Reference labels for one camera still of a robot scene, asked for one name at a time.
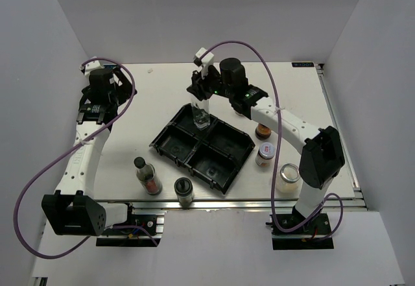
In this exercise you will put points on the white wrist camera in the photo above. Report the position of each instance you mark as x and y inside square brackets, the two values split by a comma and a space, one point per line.
[90, 65]
[203, 59]

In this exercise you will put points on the black-cap pepper grinder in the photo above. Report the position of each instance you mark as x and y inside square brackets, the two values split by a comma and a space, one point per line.
[184, 191]

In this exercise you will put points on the aluminium right table rail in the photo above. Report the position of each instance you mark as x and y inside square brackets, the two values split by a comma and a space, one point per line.
[349, 165]

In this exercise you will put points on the white shaker black cap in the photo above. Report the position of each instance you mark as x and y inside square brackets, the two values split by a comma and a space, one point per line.
[239, 114]

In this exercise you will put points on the aluminium front table rail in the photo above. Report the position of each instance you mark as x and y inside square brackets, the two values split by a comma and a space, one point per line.
[238, 204]

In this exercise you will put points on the clear glass oil bottle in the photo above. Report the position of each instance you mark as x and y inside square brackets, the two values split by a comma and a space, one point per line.
[200, 111]

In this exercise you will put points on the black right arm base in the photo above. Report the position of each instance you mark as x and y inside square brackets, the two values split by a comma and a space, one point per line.
[312, 236]

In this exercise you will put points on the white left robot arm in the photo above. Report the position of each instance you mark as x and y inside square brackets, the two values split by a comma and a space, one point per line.
[72, 209]

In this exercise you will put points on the blue right table sticker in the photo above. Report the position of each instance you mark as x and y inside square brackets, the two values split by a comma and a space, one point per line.
[302, 64]

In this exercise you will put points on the red-lid sauce jar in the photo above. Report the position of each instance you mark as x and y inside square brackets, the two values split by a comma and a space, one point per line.
[262, 132]

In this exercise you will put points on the grey-lid spice jar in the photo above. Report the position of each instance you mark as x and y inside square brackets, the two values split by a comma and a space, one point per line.
[265, 154]

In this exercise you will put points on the red-label black-cap bottle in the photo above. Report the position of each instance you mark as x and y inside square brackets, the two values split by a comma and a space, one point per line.
[147, 176]

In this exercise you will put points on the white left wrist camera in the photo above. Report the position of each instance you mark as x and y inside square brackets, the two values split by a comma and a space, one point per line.
[90, 65]

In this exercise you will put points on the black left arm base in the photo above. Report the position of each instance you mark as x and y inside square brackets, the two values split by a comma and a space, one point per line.
[143, 228]

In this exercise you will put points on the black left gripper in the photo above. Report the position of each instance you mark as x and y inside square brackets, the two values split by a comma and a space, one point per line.
[124, 89]

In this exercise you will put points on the black four-compartment tray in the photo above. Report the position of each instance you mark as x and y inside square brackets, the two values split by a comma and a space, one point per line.
[215, 155]

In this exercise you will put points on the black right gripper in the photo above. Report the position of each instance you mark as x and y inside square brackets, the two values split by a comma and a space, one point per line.
[198, 87]

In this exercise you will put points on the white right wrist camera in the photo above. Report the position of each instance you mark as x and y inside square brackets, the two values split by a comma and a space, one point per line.
[203, 59]

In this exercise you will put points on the aluminium table rail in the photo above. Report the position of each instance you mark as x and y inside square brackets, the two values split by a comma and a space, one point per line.
[349, 165]
[238, 204]

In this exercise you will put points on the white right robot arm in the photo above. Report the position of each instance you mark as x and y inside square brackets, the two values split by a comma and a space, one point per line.
[320, 149]

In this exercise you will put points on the round clear glass jar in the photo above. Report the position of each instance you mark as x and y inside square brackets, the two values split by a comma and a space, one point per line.
[288, 179]

